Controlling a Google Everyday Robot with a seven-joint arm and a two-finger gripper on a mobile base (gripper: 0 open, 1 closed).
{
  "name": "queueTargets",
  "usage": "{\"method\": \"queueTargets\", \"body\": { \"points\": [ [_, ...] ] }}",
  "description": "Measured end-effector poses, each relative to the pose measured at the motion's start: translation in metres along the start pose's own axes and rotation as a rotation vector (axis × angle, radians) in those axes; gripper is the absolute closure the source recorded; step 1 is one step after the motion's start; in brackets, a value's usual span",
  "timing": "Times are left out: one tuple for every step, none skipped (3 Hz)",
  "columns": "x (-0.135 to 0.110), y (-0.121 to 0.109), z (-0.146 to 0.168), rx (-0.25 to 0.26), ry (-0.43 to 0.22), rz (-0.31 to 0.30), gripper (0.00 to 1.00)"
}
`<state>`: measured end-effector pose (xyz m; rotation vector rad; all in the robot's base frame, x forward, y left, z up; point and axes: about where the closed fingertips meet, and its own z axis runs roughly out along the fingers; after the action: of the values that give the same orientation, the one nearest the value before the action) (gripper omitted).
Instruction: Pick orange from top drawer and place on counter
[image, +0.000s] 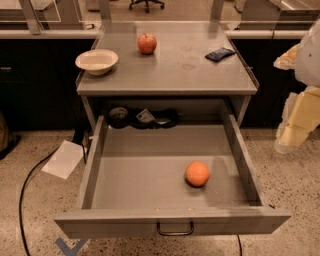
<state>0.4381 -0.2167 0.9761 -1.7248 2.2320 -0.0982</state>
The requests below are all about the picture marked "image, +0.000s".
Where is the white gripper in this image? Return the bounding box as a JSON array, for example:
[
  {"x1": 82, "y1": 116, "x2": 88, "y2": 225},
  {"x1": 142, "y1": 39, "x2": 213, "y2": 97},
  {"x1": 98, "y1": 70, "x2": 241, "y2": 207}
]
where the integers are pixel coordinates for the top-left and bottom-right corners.
[{"x1": 273, "y1": 19, "x2": 320, "y2": 154}]

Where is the orange fruit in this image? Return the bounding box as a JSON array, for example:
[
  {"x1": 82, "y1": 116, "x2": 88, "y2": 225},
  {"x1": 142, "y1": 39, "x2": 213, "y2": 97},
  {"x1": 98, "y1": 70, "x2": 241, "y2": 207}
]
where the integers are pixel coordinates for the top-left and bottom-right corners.
[{"x1": 185, "y1": 161, "x2": 211, "y2": 187}]

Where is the grey cabinet counter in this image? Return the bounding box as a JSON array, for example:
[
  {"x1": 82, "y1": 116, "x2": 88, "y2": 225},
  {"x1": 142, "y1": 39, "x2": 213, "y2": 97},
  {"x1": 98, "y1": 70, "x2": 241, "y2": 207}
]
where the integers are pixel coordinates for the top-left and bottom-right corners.
[{"x1": 77, "y1": 21, "x2": 257, "y2": 126}]

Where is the grey open drawer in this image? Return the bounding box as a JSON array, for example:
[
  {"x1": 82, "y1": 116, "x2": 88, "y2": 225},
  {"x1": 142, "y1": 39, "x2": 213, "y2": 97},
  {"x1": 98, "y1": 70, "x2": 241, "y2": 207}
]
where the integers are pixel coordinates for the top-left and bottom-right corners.
[{"x1": 55, "y1": 114, "x2": 290, "y2": 238}]

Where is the dark blue snack packet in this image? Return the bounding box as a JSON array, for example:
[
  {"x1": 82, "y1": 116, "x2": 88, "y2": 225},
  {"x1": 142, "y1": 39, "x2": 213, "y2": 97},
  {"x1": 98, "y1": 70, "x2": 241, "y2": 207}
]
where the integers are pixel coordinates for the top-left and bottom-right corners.
[{"x1": 205, "y1": 47, "x2": 235, "y2": 62}]

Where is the red apple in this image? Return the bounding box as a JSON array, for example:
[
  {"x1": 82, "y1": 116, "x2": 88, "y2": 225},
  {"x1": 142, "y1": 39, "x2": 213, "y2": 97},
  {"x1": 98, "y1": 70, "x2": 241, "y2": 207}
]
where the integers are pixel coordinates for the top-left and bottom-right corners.
[{"x1": 137, "y1": 33, "x2": 157, "y2": 55}]

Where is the black office chair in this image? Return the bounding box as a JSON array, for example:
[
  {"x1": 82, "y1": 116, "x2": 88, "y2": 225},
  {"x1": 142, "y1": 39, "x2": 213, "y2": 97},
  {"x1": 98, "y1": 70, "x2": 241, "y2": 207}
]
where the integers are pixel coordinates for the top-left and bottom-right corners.
[{"x1": 128, "y1": 0, "x2": 165, "y2": 13}]

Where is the black device with label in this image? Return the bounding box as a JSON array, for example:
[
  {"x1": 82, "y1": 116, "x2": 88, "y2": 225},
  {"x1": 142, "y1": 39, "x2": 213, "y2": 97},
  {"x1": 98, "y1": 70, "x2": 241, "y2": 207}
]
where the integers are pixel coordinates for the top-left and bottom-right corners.
[{"x1": 107, "y1": 107, "x2": 179, "y2": 130}]

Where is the white ceramic bowl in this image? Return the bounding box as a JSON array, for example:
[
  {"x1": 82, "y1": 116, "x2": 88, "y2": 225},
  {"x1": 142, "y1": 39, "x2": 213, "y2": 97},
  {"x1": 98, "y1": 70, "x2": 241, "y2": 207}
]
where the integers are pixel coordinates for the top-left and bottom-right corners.
[{"x1": 75, "y1": 49, "x2": 118, "y2": 75}]

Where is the white paper sheet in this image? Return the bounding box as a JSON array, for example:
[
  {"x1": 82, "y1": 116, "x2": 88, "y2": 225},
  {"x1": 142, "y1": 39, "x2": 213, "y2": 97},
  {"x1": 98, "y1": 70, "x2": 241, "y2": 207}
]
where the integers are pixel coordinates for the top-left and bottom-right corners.
[{"x1": 42, "y1": 140, "x2": 86, "y2": 179}]

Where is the black drawer handle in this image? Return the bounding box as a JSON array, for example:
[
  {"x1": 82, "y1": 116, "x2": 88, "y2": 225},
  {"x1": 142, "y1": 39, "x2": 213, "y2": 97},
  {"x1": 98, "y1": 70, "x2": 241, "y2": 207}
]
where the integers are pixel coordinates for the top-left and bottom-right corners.
[{"x1": 156, "y1": 222, "x2": 194, "y2": 237}]

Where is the black floor cable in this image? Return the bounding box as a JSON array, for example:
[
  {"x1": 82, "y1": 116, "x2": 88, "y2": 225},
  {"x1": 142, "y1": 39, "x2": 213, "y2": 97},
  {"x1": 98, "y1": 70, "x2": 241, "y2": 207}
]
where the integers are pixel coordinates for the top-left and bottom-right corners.
[{"x1": 18, "y1": 146, "x2": 61, "y2": 256}]

